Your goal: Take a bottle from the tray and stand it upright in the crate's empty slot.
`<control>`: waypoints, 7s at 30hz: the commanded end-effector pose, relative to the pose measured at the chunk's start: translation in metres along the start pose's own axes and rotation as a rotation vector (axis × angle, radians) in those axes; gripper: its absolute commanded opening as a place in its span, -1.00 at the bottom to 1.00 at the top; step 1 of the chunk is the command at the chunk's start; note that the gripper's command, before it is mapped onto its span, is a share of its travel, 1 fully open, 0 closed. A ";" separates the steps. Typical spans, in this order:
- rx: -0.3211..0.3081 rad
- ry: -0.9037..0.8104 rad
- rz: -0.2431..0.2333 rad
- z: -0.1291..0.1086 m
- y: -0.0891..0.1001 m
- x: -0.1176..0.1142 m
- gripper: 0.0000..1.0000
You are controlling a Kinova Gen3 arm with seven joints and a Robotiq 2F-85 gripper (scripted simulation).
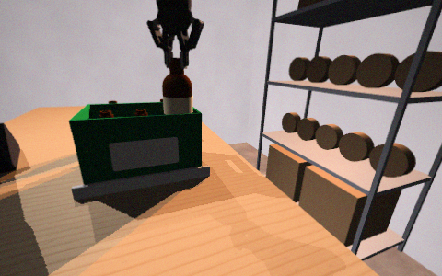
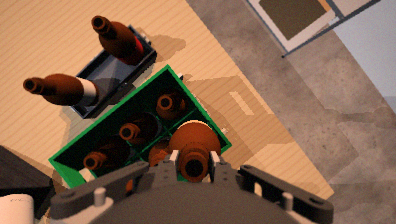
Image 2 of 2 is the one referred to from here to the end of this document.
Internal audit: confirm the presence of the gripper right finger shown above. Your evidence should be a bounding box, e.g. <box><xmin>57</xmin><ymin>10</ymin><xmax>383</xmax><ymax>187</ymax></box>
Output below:
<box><xmin>209</xmin><ymin>151</ymin><xmax>334</xmax><ymax>224</ymax></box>

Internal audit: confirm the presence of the dark green crate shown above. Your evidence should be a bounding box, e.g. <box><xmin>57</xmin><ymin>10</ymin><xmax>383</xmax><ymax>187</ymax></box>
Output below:
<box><xmin>48</xmin><ymin>64</ymin><xmax>232</xmax><ymax>188</ymax></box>

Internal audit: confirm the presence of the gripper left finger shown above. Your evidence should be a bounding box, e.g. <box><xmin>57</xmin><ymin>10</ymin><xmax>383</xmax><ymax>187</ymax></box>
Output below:
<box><xmin>50</xmin><ymin>150</ymin><xmax>180</xmax><ymax>224</ymax></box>

